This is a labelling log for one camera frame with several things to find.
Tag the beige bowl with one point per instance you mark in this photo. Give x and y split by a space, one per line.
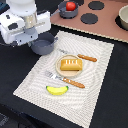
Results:
123 14

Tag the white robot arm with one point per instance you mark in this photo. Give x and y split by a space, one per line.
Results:
22 8

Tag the round wooden plate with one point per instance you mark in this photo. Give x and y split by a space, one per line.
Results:
67 73

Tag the beige woven placemat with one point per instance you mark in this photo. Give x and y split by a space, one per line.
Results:
77 104

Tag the black stove burner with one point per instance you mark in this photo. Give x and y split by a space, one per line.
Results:
89 18
96 5

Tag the large grey pot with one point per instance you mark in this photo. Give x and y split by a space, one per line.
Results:
44 44

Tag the brown wooden board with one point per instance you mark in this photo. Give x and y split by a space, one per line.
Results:
105 26

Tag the orange toy bread loaf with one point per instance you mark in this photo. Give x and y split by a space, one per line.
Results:
71 64

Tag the black stove burner rear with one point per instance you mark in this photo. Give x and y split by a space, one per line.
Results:
96 5

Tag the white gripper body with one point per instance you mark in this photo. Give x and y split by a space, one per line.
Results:
21 30

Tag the small grey pot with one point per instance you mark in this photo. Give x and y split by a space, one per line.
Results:
64 13

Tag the red toy tomato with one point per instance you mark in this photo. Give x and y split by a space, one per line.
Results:
70 6

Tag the yellow toy banana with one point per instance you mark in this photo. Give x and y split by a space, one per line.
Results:
57 90

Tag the fork with orange handle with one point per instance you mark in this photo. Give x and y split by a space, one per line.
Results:
69 81

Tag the knife with orange handle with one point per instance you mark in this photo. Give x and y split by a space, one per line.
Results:
79 55

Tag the black stove burner front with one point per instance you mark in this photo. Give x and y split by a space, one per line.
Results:
89 18

